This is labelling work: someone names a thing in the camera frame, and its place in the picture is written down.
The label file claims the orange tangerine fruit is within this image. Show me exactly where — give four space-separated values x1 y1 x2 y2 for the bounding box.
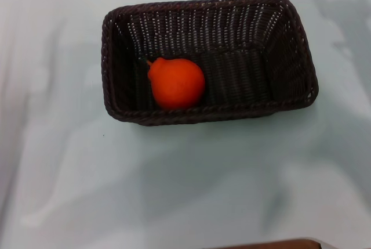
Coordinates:
141 57 206 110

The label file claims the dark brown woven basket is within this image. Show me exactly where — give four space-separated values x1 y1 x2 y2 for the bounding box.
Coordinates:
101 0 320 127

